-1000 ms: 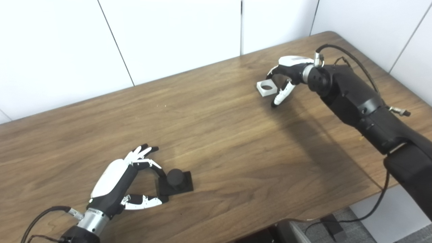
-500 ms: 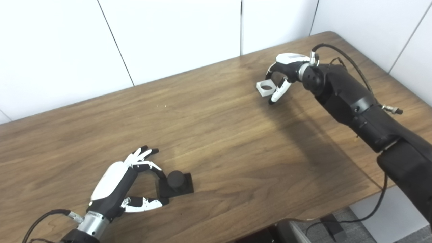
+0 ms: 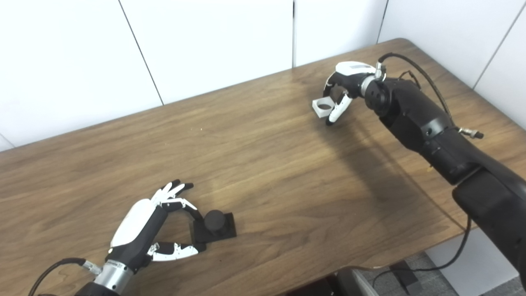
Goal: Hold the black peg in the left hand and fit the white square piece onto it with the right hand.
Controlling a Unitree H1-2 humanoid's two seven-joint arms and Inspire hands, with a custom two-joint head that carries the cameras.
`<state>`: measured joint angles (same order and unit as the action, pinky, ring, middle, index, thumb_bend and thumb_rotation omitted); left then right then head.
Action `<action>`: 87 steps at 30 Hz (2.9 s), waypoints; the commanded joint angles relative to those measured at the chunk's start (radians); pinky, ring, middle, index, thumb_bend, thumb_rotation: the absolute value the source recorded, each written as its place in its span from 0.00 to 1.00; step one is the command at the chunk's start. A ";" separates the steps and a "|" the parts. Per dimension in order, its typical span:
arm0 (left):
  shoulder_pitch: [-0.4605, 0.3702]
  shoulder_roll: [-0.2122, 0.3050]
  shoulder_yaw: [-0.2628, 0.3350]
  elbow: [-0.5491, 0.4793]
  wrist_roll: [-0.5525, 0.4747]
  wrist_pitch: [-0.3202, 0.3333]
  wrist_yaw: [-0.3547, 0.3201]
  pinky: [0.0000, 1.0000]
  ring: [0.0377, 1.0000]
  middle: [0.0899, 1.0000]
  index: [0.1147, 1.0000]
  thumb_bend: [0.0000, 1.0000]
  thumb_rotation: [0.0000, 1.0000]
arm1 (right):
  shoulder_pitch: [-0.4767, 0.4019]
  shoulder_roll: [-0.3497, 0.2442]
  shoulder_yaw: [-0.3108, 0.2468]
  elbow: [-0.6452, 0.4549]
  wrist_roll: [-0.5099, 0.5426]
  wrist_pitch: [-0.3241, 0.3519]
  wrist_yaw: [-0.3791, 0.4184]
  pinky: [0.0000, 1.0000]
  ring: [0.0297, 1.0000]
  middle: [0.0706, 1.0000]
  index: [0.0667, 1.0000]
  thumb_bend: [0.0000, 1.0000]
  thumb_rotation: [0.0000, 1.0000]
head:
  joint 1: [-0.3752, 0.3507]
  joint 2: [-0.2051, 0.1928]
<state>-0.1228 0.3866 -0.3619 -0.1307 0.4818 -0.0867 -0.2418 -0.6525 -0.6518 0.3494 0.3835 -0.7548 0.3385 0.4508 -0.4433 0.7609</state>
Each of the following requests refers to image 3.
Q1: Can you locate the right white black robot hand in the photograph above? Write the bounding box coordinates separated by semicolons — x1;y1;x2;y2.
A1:
323;61;387;126

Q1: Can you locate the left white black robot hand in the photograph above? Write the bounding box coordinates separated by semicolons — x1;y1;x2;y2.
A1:
105;179;207;274

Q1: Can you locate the white square piece with hole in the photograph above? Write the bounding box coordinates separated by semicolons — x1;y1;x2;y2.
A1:
311;96;338;119

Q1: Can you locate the black peg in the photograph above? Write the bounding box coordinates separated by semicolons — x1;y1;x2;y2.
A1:
189;210;237;244

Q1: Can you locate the black table foot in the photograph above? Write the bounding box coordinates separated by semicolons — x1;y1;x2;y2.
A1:
390;263;420;290

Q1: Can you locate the black grey robot torso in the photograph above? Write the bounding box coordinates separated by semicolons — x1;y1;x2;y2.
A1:
284;267;385;296

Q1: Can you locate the right arm thin wire bundle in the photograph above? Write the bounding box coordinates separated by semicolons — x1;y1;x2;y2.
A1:
398;70;422;89

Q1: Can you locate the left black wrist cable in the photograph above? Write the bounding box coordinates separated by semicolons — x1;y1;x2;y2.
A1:
28;257;101;296

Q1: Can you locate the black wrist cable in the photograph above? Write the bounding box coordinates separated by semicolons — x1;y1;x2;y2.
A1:
28;257;101;296
376;52;484;140

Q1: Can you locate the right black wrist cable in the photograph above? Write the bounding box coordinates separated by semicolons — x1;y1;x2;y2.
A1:
376;52;484;140

